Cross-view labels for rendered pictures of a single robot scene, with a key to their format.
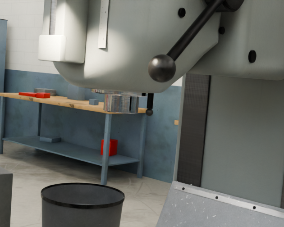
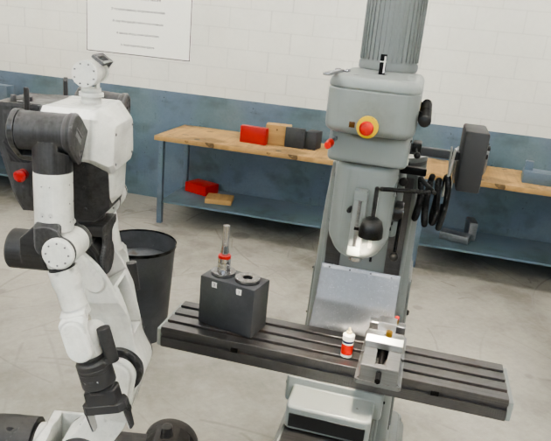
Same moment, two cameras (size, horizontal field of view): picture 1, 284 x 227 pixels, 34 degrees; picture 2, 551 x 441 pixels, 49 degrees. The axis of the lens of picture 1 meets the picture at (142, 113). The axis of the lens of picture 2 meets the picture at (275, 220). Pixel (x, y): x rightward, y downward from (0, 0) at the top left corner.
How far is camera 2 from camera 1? 162 cm
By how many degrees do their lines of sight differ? 29
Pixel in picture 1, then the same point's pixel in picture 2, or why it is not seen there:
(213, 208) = (349, 276)
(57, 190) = not seen: hidden behind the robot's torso
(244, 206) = (366, 273)
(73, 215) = (144, 264)
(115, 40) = (374, 245)
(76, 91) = (3, 93)
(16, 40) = not seen: outside the picture
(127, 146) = not seen: hidden behind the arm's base
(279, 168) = (383, 255)
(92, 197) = (136, 241)
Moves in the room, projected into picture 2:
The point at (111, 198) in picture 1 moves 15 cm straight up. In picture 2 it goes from (156, 240) to (156, 219)
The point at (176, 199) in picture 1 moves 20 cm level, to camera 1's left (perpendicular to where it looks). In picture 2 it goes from (326, 272) to (282, 277)
